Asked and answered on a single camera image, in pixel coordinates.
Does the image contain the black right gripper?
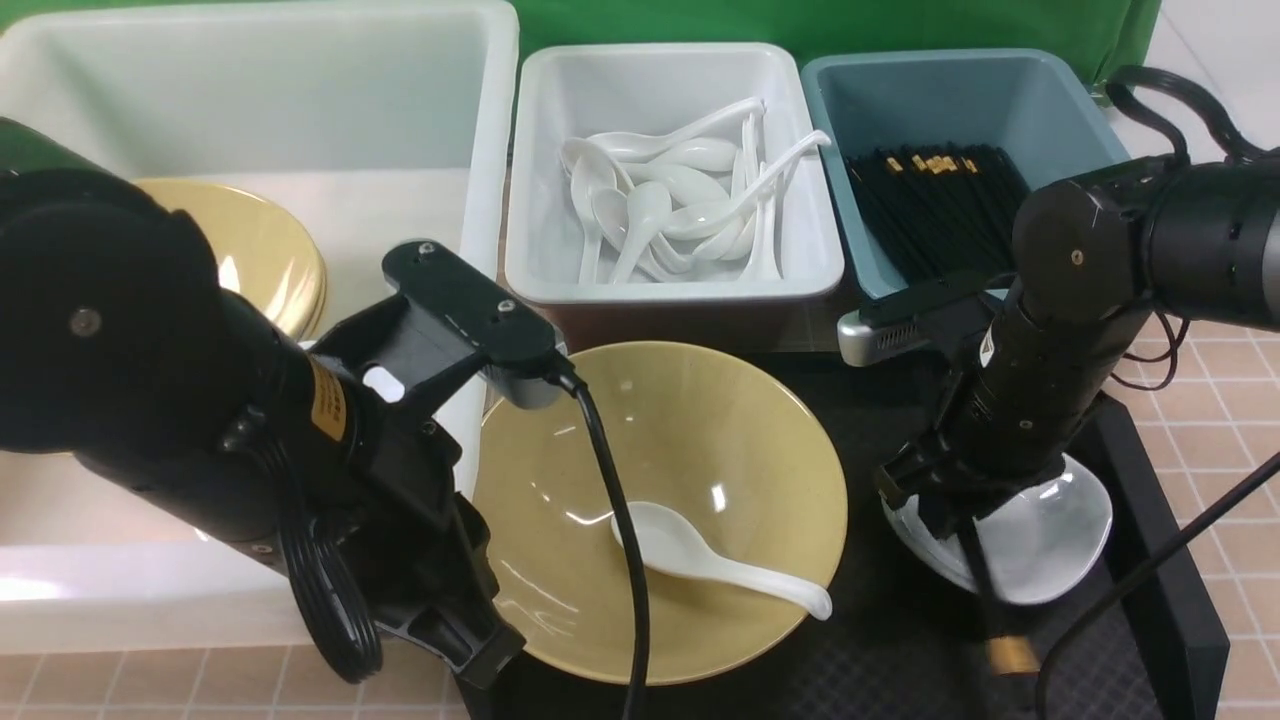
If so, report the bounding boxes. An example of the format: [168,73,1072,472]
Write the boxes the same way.
[876,430,1065,541]

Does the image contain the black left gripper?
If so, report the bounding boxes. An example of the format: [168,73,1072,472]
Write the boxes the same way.
[215,295,526,691]

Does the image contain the white square sauce dish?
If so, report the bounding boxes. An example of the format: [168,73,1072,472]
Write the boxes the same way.
[881,455,1114,607]

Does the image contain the black chopstick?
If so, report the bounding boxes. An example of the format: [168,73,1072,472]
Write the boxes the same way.
[957,519,1041,683]

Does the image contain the white ceramic soup spoon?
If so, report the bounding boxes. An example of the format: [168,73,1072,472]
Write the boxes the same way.
[626,501,835,621]

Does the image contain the yellow noodle bowl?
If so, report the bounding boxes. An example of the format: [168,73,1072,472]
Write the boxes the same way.
[474,341,849,685]

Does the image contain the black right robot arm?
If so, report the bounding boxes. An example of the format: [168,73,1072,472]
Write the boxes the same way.
[874,152,1279,538]

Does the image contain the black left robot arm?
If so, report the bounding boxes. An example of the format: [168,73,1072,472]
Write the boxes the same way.
[3,119,525,687]

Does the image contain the black serving tray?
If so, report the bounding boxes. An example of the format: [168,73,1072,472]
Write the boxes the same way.
[445,348,1230,720]

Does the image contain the pile of black chopsticks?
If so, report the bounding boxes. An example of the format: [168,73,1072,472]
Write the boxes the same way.
[844,143,1030,288]

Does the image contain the blue-grey chopstick tray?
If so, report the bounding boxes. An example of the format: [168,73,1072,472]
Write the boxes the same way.
[800,49,1130,300]

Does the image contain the white spoon in tray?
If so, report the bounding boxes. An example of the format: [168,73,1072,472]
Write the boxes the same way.
[591,182,671,284]

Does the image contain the stack of yellow bowls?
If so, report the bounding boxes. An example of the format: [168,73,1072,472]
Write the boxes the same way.
[134,178,328,340]

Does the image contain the white spoon upper tray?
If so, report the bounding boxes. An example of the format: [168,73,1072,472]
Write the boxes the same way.
[588,96,765,161]

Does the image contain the large translucent white bin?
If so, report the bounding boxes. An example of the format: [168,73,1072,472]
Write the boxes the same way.
[1,1,518,655]

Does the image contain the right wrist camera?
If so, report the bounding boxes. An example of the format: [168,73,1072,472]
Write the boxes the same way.
[838,275,1011,368]

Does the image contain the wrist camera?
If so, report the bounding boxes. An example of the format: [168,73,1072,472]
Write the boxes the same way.
[838,275,1011,368]
[378,240,562,410]

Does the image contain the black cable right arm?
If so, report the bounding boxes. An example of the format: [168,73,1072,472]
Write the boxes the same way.
[1036,65,1280,720]

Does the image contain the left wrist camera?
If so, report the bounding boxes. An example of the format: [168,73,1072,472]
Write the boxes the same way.
[378,240,562,410]

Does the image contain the white spoon long handle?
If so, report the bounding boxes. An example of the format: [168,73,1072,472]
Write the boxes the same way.
[660,129,832,241]

